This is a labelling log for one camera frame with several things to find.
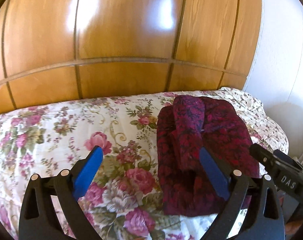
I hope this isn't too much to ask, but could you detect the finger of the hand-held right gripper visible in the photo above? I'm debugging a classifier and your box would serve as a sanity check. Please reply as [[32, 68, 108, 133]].
[[249, 142, 276, 178]]

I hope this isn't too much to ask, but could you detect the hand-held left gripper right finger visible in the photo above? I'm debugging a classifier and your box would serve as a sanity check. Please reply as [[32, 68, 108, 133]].
[[199, 146, 285, 240]]

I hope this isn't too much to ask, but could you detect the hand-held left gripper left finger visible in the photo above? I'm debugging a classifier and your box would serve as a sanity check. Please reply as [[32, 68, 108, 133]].
[[18, 146, 104, 240]]

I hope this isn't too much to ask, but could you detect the maroon knit sweater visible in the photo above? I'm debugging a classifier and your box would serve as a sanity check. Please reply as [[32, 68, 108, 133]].
[[157, 95, 261, 217]]

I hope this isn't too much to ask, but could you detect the floral bedspread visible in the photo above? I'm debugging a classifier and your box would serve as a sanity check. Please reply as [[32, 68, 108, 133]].
[[0, 87, 289, 240]]

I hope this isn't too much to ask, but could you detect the wooden panel headboard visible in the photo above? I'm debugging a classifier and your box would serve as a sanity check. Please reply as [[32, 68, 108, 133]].
[[0, 0, 263, 117]]

